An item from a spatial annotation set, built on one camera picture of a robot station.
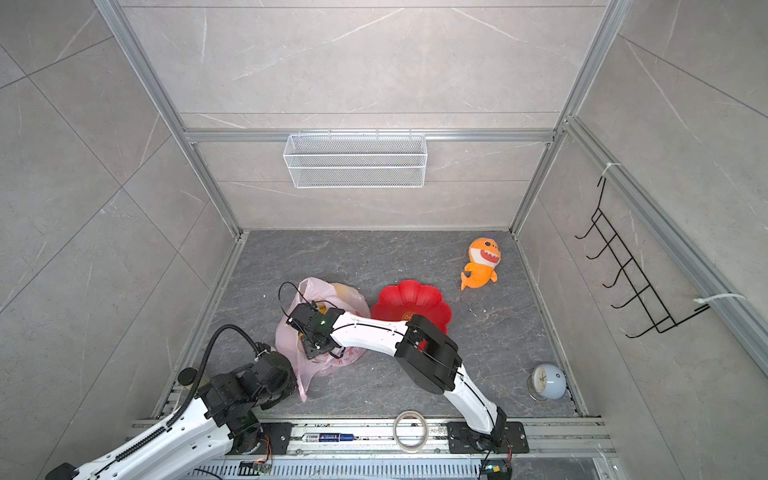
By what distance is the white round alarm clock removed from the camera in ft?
2.51

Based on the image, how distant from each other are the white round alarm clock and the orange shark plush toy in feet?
1.06

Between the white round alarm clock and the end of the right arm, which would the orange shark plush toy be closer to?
the white round alarm clock

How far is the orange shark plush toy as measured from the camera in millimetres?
1027
